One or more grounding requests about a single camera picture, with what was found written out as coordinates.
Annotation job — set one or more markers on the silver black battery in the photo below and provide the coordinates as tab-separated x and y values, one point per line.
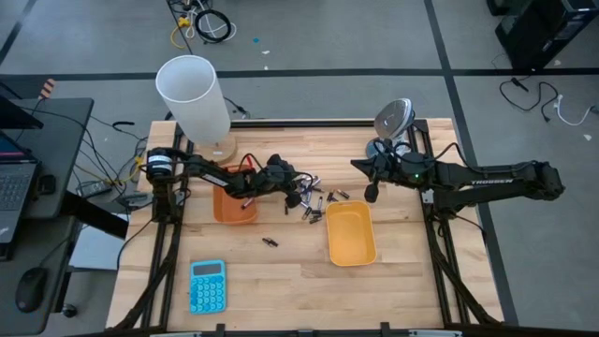
308	194
316	181
246	203
304	204

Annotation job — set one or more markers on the black cabinet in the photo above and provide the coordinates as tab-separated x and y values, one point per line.
543	28

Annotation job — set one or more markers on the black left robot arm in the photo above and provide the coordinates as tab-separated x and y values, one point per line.
206	171

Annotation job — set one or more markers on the white and blue steam iron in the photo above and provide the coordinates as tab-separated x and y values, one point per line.
394	117

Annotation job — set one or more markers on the black laptop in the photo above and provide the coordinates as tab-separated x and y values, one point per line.
14	187

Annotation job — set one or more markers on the black round caster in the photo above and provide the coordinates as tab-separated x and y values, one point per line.
69	310

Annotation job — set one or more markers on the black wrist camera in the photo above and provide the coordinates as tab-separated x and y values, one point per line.
372	192
293	200

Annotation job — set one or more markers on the black aluminium table frame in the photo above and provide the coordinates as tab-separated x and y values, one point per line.
299	123

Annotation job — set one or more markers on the small black desk device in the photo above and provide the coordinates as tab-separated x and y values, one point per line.
47	184

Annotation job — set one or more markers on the orange black striped tape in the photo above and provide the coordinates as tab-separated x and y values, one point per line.
47	88

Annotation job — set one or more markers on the blue calculator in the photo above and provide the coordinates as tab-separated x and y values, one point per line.
208	290

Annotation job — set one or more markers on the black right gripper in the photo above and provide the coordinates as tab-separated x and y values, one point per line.
398	168

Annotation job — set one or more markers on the yellow plastic bin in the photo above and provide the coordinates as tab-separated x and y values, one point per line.
351	234

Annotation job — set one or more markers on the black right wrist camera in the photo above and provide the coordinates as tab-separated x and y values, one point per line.
372	192

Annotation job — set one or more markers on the black computer mouse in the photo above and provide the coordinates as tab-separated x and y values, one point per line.
30	285

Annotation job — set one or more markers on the orange plastic bin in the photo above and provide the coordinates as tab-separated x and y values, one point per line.
229	210

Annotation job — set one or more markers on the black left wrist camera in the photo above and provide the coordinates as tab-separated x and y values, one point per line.
293	200

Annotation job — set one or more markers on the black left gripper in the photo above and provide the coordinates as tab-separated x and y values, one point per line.
276	175

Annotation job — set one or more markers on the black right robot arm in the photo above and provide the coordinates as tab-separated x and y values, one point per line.
491	180

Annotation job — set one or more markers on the white shade wooden base lamp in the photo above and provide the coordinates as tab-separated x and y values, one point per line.
192	93

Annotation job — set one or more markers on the black desk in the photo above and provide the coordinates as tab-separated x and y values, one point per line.
61	136

